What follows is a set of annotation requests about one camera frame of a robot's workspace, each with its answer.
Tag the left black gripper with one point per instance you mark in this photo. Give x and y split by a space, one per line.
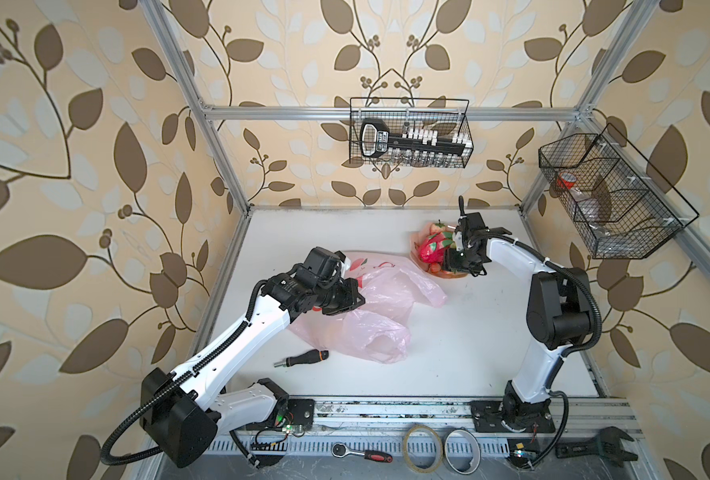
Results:
351 287

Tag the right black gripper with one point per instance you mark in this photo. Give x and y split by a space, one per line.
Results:
450 259

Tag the pink plastic fruit-print bag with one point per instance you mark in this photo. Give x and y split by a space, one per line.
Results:
377 331

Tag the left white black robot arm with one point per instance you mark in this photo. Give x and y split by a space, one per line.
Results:
181 412

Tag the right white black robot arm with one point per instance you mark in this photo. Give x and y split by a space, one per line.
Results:
562 317

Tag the pink dragon fruit toy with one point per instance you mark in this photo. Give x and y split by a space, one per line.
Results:
432 249

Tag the orange fruit plate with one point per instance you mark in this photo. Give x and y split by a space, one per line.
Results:
436 270

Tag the black orange screwdriver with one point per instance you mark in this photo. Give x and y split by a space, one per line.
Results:
310 357

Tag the black socket set holder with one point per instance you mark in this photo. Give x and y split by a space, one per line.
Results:
375 139

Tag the red-capped plastic bottle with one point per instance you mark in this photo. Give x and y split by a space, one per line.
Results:
591 208

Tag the clear tape roll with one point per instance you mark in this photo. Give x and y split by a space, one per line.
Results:
422 449

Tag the grey tape roll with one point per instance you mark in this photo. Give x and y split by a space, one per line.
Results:
463 453

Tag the black adjustable wrench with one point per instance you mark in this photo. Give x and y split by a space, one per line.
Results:
607 444

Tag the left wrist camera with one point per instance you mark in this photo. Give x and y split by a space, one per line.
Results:
322 265

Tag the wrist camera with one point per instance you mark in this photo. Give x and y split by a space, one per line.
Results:
322 265
471 223

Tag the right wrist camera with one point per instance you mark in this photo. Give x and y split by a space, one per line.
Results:
471 223

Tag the centre black wire basket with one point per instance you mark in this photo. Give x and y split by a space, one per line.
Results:
447 116

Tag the black wire basket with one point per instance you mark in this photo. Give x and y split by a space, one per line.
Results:
447 116
648 209

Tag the red-handled ratchet wrench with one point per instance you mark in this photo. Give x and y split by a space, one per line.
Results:
340 450

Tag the right black wire basket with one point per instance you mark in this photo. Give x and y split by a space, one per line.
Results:
648 209

